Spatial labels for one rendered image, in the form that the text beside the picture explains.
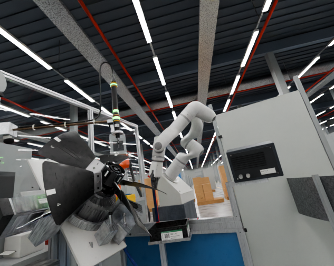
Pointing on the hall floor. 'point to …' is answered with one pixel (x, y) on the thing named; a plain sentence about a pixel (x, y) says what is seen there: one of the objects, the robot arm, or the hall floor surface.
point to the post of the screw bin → (163, 255)
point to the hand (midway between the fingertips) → (154, 184)
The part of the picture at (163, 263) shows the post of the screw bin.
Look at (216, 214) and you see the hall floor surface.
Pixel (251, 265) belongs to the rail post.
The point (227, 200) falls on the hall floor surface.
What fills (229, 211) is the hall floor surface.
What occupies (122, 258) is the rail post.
